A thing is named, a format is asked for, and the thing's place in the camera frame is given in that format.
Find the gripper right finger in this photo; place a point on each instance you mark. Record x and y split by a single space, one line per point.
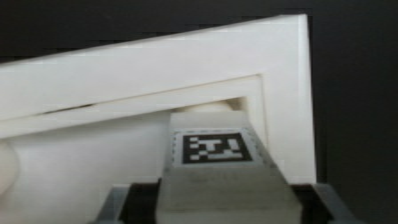
324 207

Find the white square table top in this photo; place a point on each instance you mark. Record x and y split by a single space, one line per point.
81 159

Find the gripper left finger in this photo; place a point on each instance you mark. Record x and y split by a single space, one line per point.
131 205

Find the white U-shaped fence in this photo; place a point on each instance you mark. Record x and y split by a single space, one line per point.
241 61

